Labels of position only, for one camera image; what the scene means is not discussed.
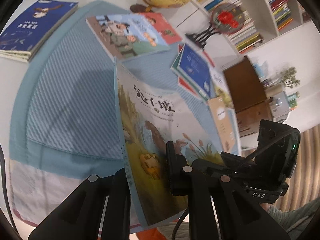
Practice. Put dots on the light blue cartoon poets book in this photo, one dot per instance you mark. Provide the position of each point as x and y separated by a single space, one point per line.
125 35

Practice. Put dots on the row of pale-spined books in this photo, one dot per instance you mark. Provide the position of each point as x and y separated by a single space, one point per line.
247 37

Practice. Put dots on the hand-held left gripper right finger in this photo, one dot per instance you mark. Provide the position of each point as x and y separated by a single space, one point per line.
175 170

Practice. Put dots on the pale blue box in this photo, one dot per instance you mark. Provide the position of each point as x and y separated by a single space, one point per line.
258 71

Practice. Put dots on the white yellow book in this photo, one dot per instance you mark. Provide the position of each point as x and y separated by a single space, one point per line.
221 85

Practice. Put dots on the dark blue book brown figure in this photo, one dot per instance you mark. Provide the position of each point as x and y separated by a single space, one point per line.
37 25

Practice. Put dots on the blue quilted mat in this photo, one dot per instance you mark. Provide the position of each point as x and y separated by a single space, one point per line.
75 80

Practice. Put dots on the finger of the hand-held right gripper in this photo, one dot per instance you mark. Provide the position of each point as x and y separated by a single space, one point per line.
220 165

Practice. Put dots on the red flower embroidered fan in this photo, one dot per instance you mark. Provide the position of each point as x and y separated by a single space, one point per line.
227 20

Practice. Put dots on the tan book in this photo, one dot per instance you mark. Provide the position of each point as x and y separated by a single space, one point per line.
222 125

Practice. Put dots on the red book yellow-robed man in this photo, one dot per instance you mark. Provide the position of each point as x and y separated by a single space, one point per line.
172 33

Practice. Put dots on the row of colourful books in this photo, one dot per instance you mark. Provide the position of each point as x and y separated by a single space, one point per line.
281 12

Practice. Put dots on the white bookshelf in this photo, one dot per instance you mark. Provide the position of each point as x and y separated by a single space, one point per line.
192 15

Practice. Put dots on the white book grassy landscape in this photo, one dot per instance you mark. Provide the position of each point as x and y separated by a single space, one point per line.
160 120

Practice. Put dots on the orange cloth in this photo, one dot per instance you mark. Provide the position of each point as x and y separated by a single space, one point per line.
155 233

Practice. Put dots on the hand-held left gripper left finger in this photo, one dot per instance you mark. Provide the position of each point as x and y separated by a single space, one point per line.
117 195

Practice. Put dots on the green box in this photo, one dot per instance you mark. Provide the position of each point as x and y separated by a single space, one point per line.
293 102

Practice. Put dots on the grey white box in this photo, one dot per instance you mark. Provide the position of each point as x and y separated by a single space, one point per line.
281 107

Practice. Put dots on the green potted plant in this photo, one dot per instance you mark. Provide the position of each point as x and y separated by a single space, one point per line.
288 77

